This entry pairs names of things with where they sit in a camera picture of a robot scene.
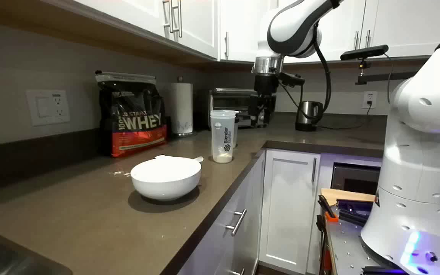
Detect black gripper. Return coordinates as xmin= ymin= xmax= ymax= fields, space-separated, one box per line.
xmin=254 ymin=73 xmax=280 ymax=125

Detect clear open shaker bottle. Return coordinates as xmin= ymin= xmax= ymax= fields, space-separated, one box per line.
xmin=210 ymin=108 xmax=241 ymax=165

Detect silver toaster oven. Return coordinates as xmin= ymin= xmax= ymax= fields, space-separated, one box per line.
xmin=210 ymin=87 xmax=279 ymax=130

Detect steel electric kettle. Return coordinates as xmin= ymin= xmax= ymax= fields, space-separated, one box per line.
xmin=296 ymin=99 xmax=326 ymax=133

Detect white paper towel roll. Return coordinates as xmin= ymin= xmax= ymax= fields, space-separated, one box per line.
xmin=170 ymin=81 xmax=196 ymax=138

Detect white lower cabinet door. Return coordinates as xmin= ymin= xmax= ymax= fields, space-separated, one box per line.
xmin=259 ymin=148 xmax=323 ymax=275

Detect black built-in appliance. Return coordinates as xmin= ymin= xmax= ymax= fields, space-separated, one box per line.
xmin=331 ymin=160 xmax=383 ymax=196

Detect wooden board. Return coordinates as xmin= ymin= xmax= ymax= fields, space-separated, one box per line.
xmin=320 ymin=188 xmax=378 ymax=206

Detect white ceramic bowl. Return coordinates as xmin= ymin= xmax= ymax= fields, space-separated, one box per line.
xmin=131 ymin=154 xmax=204 ymax=203

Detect black red whey protein bag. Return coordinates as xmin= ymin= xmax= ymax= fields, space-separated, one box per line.
xmin=95 ymin=70 xmax=170 ymax=159

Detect white lower drawer cabinet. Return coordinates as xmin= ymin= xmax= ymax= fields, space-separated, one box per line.
xmin=179 ymin=150 xmax=267 ymax=275

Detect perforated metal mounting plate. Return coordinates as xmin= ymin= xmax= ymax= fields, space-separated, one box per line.
xmin=326 ymin=218 xmax=401 ymax=275

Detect white upper corner cabinets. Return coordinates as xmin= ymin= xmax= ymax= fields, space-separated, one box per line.
xmin=218 ymin=0 xmax=440 ymax=64

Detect steel kitchen sink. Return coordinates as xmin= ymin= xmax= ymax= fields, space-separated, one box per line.
xmin=0 ymin=223 xmax=74 ymax=275

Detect wall outlet with plug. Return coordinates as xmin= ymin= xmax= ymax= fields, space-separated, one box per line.
xmin=363 ymin=90 xmax=378 ymax=108

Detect black clamp orange handle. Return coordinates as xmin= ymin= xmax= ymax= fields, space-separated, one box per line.
xmin=317 ymin=194 xmax=343 ymax=226

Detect black camera on stand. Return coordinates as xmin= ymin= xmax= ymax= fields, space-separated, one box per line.
xmin=340 ymin=43 xmax=416 ymax=87

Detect white upper wall cabinet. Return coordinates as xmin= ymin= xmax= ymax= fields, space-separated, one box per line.
xmin=73 ymin=0 xmax=221 ymax=61

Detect white wall outlet plate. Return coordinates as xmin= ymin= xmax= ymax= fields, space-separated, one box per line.
xmin=27 ymin=89 xmax=73 ymax=127

